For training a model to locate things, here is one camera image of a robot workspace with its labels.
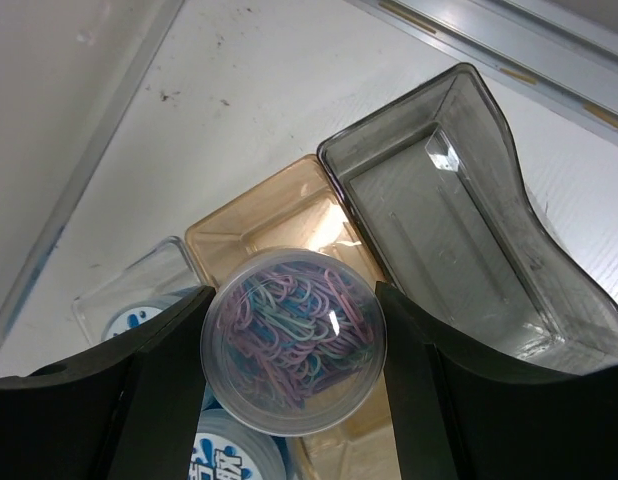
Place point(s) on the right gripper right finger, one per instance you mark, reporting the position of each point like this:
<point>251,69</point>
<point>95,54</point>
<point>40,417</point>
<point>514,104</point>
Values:
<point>463,410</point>

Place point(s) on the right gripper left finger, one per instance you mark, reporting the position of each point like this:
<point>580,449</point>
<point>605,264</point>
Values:
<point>127,408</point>

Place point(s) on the blue tape roll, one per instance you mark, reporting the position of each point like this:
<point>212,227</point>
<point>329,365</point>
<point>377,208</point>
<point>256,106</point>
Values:
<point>138,313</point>
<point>225,449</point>

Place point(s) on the clear plastic container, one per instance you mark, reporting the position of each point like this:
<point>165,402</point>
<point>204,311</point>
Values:
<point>165,269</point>

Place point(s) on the grey plastic container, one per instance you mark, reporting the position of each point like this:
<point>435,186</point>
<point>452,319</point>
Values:
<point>433,183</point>

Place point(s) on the aluminium side rail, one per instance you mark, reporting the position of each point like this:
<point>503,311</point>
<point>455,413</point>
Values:
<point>560,54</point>

